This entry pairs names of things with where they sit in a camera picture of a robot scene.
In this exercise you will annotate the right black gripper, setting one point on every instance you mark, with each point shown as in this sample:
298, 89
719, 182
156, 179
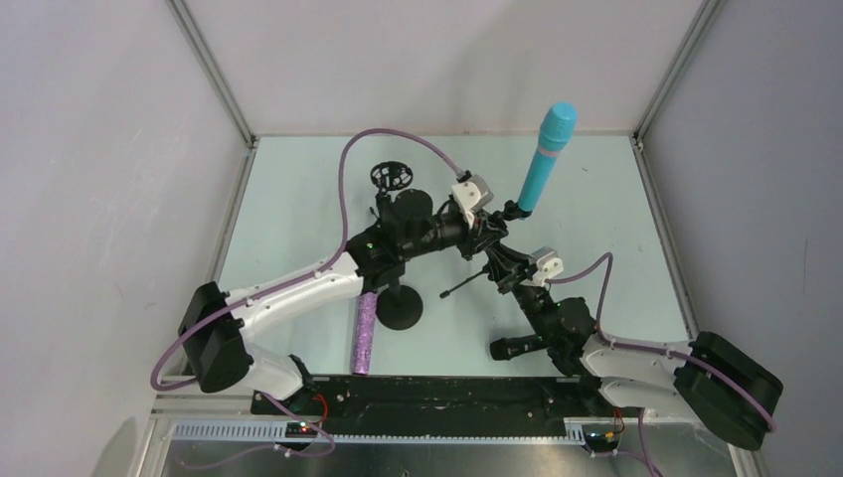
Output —
511, 277

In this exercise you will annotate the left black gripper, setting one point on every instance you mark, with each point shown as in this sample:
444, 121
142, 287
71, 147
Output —
486, 231

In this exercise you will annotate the clip tripod mic stand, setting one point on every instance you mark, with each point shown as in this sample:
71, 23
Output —
511, 212

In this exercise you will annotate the black microphone orange tip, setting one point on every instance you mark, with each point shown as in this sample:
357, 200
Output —
506, 349

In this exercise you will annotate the round base mic stand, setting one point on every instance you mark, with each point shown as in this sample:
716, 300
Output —
399, 308

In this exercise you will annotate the light blue microphone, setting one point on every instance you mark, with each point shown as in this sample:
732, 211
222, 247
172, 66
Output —
555, 132

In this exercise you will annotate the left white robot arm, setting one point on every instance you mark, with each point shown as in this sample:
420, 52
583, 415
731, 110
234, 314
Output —
220, 328

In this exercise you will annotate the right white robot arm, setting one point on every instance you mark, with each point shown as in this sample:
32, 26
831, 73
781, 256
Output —
707, 379

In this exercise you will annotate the purple glitter microphone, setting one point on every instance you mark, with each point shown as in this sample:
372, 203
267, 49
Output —
366, 317

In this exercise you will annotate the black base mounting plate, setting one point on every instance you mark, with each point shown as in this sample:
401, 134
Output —
451, 406

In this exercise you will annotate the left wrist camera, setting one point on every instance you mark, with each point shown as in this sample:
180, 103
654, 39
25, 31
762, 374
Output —
471, 195

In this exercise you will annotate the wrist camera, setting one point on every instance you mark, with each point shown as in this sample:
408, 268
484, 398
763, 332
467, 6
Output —
547, 264
471, 195

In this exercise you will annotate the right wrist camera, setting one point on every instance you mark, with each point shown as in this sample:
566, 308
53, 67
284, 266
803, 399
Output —
547, 264

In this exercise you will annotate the shock mount tripod stand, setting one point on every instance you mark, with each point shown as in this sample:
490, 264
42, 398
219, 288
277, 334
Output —
391, 176

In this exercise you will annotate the slotted cable duct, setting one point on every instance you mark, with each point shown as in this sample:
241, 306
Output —
289, 432

